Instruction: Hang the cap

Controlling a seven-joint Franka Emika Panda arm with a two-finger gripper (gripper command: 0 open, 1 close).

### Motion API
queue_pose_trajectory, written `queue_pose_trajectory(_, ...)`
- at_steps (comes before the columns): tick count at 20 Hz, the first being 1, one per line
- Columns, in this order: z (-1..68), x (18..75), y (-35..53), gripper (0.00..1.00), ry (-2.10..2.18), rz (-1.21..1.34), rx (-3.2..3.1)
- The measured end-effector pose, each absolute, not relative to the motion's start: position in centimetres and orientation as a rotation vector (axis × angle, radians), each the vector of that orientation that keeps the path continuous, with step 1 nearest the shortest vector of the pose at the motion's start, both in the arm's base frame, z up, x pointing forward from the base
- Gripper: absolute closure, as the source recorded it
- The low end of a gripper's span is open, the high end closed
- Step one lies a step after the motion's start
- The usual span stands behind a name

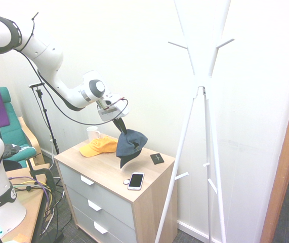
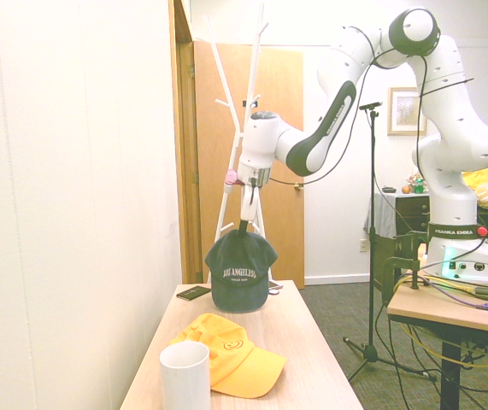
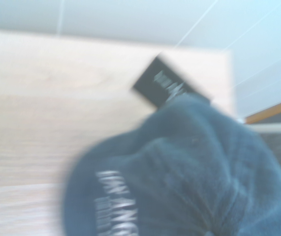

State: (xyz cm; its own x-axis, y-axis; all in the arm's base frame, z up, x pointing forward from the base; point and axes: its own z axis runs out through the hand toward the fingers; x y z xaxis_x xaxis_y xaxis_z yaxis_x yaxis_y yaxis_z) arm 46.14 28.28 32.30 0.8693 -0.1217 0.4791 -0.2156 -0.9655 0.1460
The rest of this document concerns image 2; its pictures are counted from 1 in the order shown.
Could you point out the black stereo camera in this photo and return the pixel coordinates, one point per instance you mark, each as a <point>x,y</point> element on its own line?
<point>371,105</point>

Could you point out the yellow smiley cap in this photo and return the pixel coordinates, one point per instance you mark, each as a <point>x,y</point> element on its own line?
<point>243,363</point>

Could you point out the white mug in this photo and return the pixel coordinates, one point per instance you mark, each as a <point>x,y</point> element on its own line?
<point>184,376</point>

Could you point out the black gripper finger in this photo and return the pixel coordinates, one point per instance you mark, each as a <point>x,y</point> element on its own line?
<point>243,227</point>

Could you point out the wooden door frame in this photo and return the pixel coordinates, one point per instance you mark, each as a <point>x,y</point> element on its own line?
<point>186,149</point>

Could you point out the red emergency stop button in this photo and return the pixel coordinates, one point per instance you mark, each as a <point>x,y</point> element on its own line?
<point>482,232</point>

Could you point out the green bottle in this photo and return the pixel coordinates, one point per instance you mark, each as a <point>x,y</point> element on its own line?
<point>419,186</point>

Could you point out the navy Los Angeles cap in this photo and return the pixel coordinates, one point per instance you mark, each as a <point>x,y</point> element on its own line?
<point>239,294</point>

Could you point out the white wall outlet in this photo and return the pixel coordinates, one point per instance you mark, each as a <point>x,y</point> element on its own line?
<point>362,246</point>

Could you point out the black tripod stand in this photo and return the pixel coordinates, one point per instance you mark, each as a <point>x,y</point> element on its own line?
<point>372,256</point>

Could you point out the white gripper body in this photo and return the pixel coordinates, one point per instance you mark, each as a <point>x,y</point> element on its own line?
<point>250,205</point>

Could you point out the grey cloth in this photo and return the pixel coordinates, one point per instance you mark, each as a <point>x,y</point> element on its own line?
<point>380,213</point>

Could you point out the wooden door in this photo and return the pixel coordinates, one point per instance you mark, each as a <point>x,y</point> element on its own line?
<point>286,107</point>

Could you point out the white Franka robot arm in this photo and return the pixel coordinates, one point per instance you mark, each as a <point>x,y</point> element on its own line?
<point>453,128</point>

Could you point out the white coat rack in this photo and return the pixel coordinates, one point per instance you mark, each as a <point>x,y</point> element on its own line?
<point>226,85</point>

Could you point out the black screw clamp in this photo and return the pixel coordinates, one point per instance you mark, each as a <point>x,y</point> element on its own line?
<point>403,260</point>

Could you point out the framed wall picture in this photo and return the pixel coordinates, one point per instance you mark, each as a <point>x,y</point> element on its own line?
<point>403,111</point>

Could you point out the orange fruit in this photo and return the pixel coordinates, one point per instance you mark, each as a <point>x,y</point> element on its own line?
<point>405,189</point>

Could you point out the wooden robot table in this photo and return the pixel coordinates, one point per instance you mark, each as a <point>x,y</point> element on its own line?
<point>440,314</point>

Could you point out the dark wooden cabinet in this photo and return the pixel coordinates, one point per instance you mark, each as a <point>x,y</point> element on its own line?
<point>412,213</point>

